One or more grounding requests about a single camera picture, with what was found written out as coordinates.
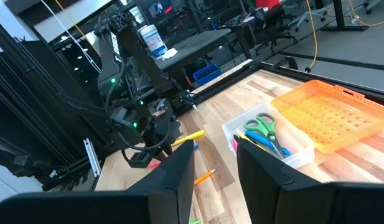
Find white crumpled tissue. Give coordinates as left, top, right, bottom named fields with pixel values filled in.
left=162, top=48, right=179, bottom=62

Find white wipes canister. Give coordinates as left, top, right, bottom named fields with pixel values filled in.
left=138, top=24, right=168, bottom=60

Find orange pencil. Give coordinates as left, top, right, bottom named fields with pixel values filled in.
left=194, top=169, right=217, bottom=186

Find clear plastic supply box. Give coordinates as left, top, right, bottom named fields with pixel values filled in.
left=222, top=102, right=316, bottom=169

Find silver bracket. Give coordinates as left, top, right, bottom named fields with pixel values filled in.
left=83, top=138, right=102, bottom=178

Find yellow highlighter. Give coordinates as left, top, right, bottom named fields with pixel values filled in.
left=236, top=129, right=267, bottom=152
left=171, top=129, right=205, bottom=147

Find green-handled scissors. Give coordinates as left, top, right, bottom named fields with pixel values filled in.
left=243, top=112, right=292, bottom=158

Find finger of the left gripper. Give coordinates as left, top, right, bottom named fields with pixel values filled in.
left=157, top=130, right=174, bottom=156
left=169, top=118, right=183, bottom=146

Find orange plastic box lid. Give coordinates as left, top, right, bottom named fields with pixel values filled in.
left=271, top=80, right=384, bottom=155

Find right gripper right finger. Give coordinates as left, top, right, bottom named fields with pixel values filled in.
left=236, top=139, right=384, bottom=224

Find long yellow extension cable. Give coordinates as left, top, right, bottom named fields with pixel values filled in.
left=305, top=0, right=319, bottom=73

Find black computer desk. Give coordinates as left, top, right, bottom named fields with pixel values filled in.
left=154, top=28, right=233, bottom=71

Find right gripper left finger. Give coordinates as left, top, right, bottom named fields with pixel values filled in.
left=0, top=139, right=195, bottom=224

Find black office chair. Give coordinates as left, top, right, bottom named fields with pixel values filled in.
left=253, top=6, right=298, bottom=54

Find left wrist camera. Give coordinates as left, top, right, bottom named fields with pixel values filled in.
left=128, top=151, right=154, bottom=169

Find blue marker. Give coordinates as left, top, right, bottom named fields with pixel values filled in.
left=245, top=129, right=291, bottom=156

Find black desk leg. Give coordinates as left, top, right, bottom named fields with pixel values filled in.
left=319, top=0, right=370, bottom=32

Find blue storage bin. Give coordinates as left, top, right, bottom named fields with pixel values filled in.
left=192, top=63, right=223, bottom=86

